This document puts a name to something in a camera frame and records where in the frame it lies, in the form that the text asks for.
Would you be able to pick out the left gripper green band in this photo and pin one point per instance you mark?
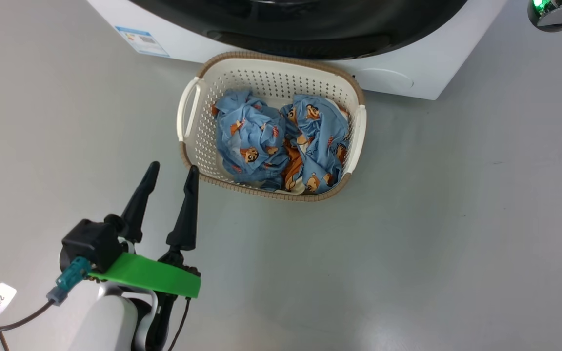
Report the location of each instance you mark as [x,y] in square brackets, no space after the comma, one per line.
[154,275]

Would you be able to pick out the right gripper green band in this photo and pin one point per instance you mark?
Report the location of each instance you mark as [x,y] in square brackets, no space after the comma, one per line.
[544,14]

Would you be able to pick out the black round washer door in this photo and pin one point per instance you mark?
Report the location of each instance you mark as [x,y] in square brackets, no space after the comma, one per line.
[310,29]

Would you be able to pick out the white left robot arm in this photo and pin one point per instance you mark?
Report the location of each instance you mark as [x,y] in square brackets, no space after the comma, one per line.
[105,321]

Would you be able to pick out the white front-load washing machine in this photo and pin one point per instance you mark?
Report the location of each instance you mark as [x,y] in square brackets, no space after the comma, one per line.
[408,68]

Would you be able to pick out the cream perforated laundry basket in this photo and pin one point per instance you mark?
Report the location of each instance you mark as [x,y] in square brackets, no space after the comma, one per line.
[271,78]

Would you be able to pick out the round filter cover flap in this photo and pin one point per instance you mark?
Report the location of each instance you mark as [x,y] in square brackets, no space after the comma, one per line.
[383,79]

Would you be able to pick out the blue energy label sticker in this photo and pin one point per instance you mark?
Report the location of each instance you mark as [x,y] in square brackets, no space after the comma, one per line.
[142,41]

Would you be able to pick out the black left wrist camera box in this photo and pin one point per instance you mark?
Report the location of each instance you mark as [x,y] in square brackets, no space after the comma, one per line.
[90,243]

